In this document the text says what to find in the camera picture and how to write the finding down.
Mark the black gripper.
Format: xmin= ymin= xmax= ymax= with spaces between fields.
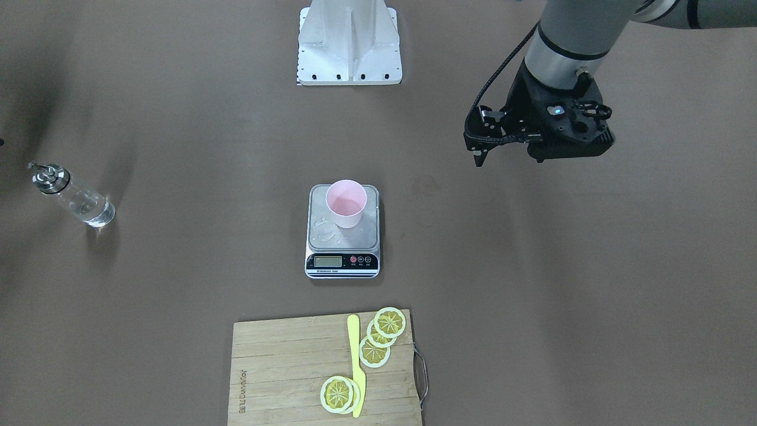
xmin=463 ymin=64 xmax=616 ymax=167

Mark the clear glass sauce dispenser bottle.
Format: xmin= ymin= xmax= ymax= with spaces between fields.
xmin=28 ymin=161 xmax=116 ymax=228

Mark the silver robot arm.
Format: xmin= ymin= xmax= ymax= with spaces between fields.
xmin=463 ymin=1 xmax=756 ymax=167

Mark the pink plastic cup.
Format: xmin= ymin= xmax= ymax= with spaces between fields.
xmin=325 ymin=180 xmax=367 ymax=229

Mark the silver digital kitchen scale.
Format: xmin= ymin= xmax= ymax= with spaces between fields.
xmin=305 ymin=184 xmax=381 ymax=279

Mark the lemon slice far end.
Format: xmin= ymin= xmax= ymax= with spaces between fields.
xmin=373 ymin=306 xmax=407 ymax=338

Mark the lemon slice under knife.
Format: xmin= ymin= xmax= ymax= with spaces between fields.
xmin=340 ymin=379 xmax=362 ymax=415

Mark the bamboo cutting board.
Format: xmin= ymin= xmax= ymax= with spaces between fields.
xmin=227 ymin=313 xmax=425 ymax=425

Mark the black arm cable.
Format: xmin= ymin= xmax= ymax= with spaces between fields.
xmin=465 ymin=22 xmax=540 ymax=134

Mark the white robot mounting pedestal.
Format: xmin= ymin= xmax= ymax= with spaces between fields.
xmin=296 ymin=1 xmax=403 ymax=86

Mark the lemon slice near handle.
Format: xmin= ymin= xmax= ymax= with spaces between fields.
xmin=319 ymin=375 xmax=352 ymax=414

